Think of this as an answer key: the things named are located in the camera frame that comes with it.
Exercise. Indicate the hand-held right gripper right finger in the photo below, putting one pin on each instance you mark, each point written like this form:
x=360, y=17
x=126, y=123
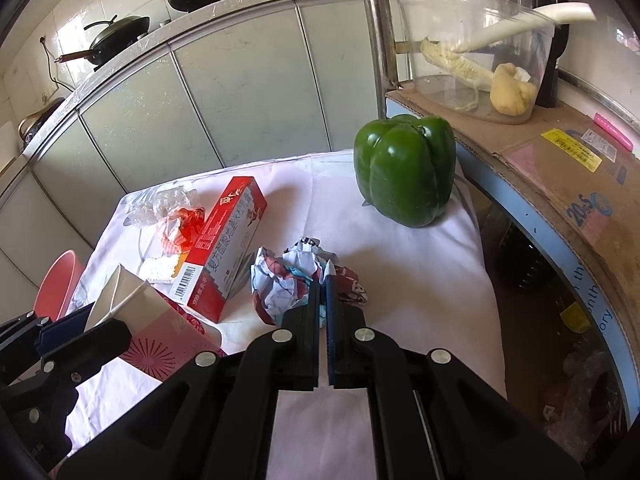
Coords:
x=331, y=320

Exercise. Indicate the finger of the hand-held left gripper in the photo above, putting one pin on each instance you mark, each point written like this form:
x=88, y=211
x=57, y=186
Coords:
x=95, y=345
x=60, y=332

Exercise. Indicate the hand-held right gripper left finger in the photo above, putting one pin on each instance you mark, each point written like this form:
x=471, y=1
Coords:
x=315, y=310

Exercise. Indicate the printed paper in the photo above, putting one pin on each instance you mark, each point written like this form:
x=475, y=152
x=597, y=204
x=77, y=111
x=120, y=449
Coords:
x=280, y=280

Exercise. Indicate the pink plastic bucket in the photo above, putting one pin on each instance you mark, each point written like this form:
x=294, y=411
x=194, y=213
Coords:
x=55, y=285

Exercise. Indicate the red medicine box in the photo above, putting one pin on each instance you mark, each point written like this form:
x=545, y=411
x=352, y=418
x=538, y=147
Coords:
x=225, y=240

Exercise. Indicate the red white wrapper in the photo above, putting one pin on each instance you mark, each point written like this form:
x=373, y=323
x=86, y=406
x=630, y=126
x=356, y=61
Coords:
x=175, y=230

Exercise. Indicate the clear plastic bag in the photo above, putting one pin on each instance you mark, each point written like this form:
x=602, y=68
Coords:
x=145, y=210

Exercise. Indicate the floral white cloth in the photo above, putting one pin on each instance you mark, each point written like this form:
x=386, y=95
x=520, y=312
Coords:
x=400, y=285

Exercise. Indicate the green bell pepper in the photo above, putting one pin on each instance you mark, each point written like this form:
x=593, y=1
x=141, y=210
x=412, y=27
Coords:
x=405, y=170

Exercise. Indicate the black electric cooker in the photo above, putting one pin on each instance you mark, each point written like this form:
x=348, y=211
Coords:
x=37, y=120

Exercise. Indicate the grey kitchen counter cabinet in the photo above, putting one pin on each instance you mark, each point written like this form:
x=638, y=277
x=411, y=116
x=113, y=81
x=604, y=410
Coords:
x=225, y=85

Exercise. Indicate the clear plastic packaging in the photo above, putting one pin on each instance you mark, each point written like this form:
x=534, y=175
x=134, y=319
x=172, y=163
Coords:
x=585, y=390

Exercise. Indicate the metal kitchen rack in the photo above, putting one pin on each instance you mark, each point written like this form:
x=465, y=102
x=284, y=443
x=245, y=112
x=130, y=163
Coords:
x=377, y=35

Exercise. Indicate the pale corn cob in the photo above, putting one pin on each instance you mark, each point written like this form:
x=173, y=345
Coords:
x=455, y=62

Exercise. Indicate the lidded black wok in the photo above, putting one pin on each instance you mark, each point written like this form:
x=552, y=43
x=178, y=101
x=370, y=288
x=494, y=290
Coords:
x=120, y=30

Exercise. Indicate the clear plastic bowl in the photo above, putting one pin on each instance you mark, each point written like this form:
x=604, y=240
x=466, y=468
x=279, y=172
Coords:
x=450, y=15

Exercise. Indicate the small pink stick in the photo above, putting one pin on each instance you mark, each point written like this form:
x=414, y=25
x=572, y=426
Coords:
x=612, y=130

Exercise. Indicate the white leek stalk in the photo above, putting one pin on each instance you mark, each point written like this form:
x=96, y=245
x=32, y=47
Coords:
x=525, y=22

